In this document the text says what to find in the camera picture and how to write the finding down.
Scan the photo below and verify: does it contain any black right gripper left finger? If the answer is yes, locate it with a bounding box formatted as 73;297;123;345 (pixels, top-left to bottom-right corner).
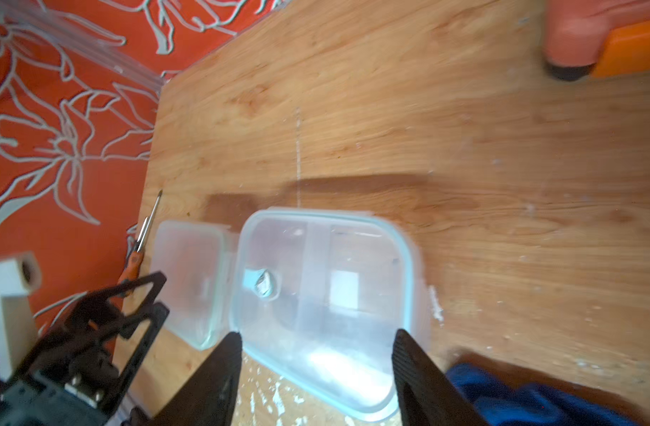
148;332;243;425

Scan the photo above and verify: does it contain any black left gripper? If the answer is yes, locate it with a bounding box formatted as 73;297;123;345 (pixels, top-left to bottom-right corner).
0;272;169;425

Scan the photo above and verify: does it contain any orange plastic tool case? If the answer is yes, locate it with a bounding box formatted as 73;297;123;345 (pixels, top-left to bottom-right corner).
543;0;650;82

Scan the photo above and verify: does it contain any clear lunch box with lid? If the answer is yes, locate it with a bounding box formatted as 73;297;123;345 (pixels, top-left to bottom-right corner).
228;208;431;422

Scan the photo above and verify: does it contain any blue cleaning cloth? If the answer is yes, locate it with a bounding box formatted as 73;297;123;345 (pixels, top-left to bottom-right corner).
446;363;635;426

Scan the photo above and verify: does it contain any orange handled screwdriver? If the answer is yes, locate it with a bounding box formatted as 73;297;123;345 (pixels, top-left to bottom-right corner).
118;190;163;284

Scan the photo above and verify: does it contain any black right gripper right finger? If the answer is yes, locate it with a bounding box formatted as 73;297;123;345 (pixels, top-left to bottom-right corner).
392;328;487;426

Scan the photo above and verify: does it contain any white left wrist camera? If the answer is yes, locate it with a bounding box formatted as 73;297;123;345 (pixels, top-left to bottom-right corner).
0;251;43;382

